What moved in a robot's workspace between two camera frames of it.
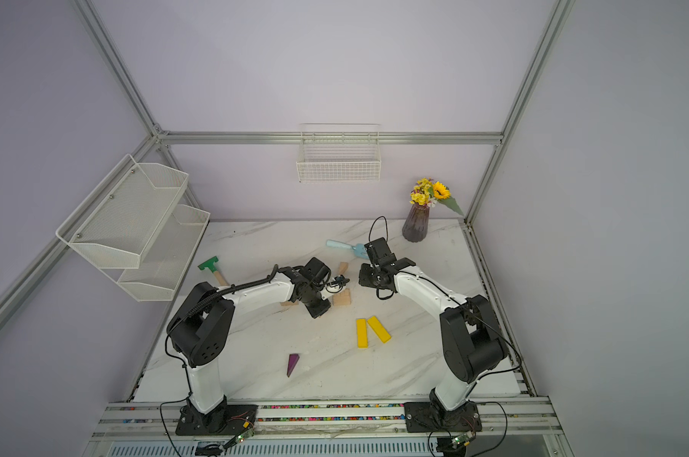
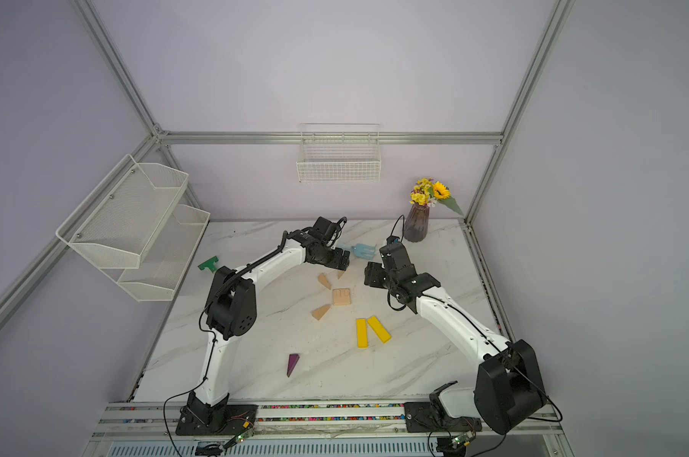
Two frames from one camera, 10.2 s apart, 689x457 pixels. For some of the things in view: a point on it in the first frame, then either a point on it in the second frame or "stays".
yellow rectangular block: (362, 332) stays
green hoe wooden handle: (210, 264) stays
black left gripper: (323, 307) -> (335, 263)
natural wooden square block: (343, 298) stays
